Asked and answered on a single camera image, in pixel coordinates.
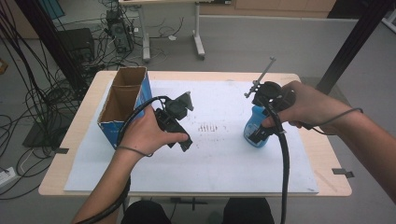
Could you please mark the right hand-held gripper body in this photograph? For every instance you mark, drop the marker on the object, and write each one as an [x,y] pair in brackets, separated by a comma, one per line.
[272,95]

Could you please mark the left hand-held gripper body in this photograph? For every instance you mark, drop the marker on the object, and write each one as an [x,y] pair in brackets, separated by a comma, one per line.
[174,109]

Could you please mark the blue plastic bottle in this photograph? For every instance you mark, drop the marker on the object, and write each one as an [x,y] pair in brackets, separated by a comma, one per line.
[252,119]

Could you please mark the blue cardboard box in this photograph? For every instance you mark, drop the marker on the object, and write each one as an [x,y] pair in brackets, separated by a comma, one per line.
[124,102]

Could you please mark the person's left hand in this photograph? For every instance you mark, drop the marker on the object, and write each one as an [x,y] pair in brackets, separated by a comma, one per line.
[143,133]

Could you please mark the person's right hand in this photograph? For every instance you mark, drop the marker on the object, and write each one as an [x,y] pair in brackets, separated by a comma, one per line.
[311,105]

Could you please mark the white table mat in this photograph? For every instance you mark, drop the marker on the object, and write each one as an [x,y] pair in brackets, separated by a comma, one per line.
[218,161]

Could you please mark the black metal crossbar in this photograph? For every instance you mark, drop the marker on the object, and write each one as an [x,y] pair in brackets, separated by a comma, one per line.
[186,201]

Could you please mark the white adapter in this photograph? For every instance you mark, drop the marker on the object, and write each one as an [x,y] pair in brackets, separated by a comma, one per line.
[172,37]

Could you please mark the person's left leg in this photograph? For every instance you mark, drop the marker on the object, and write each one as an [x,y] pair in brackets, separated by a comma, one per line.
[144,213]

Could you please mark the person's leg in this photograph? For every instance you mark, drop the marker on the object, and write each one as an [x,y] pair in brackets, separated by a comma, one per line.
[144,213]
[249,211]

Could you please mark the person's right leg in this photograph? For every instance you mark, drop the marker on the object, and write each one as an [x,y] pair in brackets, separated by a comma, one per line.
[249,211]

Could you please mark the black metal stand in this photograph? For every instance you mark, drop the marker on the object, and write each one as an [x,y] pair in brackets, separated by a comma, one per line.
[351,46]
[53,40]

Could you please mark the computer tower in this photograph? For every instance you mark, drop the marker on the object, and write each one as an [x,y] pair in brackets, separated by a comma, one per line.
[120,31]

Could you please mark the black box case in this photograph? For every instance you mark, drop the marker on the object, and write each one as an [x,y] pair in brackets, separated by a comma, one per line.
[76,43]

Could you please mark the black floor mat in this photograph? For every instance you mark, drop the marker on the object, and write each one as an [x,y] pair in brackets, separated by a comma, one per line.
[40,137]

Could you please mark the teal panel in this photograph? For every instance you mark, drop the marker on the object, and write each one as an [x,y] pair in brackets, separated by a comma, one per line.
[53,7]

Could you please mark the white power strip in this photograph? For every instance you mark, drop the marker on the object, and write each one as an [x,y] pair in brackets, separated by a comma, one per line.
[7,176]

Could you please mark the white desk frame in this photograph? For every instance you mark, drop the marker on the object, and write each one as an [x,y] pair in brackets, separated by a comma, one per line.
[198,37]

